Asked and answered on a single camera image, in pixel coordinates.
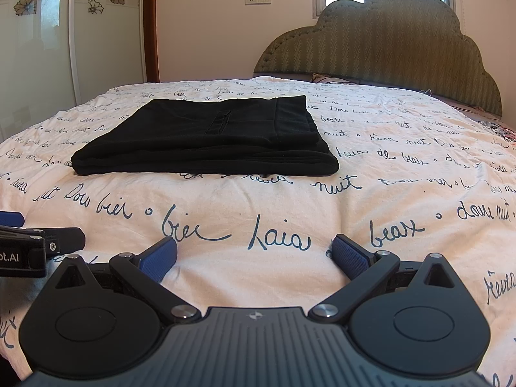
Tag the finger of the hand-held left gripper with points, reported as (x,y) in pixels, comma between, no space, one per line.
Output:
(66,240)
(11,218)

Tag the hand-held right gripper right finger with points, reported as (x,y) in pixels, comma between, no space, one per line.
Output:
(350,258)

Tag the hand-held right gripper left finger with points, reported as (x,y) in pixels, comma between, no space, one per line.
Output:
(159,258)

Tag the black pants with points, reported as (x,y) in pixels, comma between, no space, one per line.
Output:
(201,141)

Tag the white script-printed blanket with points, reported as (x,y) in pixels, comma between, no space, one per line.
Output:
(258,209)

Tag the patterned pillow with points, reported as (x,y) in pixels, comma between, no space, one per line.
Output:
(334,78)

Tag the white flower-print wardrobe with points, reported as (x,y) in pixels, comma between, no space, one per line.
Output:
(60,40)

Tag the colourful striped quilt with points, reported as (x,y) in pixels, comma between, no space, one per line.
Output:
(498,127)

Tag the green upholstered headboard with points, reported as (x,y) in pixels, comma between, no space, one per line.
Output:
(383,44)

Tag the brown wooden door frame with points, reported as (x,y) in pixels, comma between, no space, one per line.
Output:
(151,24)

